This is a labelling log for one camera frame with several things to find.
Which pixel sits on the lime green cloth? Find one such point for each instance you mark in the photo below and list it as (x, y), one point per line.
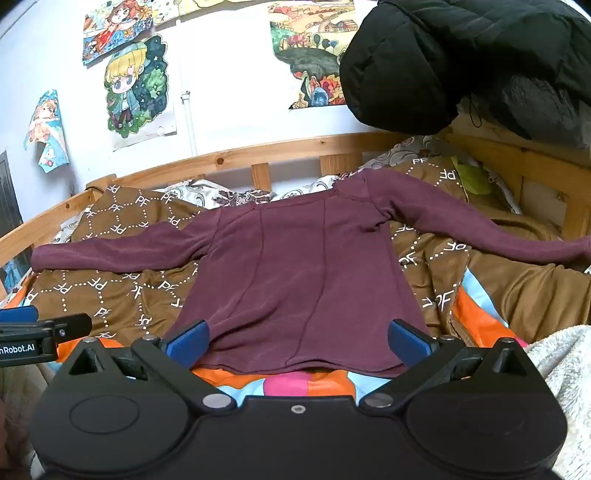
(475, 177)

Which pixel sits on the red-haired cartoon figure poster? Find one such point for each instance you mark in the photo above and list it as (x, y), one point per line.
(115, 27)

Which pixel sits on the yellow drawing poster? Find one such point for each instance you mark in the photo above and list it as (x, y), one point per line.
(217, 7)

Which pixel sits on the dark window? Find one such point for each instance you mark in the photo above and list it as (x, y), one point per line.
(8, 198)

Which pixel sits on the white wall pipe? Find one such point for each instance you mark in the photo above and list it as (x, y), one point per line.
(189, 120)

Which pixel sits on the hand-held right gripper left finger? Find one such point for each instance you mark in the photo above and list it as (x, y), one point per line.
(187, 345)

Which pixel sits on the landscape drawing poster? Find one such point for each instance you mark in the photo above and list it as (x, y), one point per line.
(314, 50)

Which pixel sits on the maroon long-sleeve shirt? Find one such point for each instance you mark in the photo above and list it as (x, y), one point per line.
(295, 277)

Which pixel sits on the white fluffy blanket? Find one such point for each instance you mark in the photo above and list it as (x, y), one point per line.
(568, 374)

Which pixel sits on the brown printed blanket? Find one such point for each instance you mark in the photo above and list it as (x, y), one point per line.
(138, 286)

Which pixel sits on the small curled cartoon poster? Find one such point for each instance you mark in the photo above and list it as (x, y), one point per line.
(46, 129)

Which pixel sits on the black padded jacket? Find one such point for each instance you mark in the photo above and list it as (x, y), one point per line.
(415, 69)

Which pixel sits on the blond cartoon figure poster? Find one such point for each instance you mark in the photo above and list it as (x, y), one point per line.
(134, 87)

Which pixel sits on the wooden bed frame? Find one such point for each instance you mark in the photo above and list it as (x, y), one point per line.
(286, 150)

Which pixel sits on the floral white pillow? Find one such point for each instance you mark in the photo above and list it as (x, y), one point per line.
(203, 193)

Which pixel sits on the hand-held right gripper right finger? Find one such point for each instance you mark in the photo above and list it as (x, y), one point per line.
(407, 344)

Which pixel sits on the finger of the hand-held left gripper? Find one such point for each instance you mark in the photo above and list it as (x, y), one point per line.
(55, 325)

